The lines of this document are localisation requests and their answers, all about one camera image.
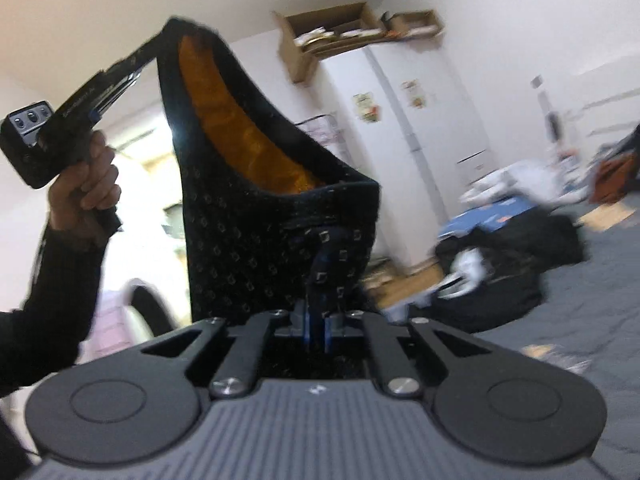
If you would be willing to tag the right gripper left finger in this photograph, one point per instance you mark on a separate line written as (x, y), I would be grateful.
(307, 308)

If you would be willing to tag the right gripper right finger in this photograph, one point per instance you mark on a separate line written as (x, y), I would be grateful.
(334, 325)

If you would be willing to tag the navy patterned cardigan orange lining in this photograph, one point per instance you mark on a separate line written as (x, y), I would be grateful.
(272, 218)

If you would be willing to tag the black sleeved left forearm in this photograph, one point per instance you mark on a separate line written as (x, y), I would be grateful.
(44, 335)

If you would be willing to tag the black clothes pile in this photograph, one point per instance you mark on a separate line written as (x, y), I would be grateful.
(515, 256)

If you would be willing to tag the left hand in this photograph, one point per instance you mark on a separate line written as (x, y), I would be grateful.
(82, 189)

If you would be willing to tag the white wardrobe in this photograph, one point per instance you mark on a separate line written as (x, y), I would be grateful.
(409, 123)

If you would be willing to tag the grey blue quilted bedspread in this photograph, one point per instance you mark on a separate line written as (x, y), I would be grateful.
(589, 323)

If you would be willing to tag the cardboard box on wardrobe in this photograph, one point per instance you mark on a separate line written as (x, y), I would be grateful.
(310, 37)

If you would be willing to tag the small cardboard box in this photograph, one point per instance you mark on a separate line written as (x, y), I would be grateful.
(412, 25)

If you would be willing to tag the rust brown garment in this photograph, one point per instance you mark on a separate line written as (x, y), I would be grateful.
(615, 178)

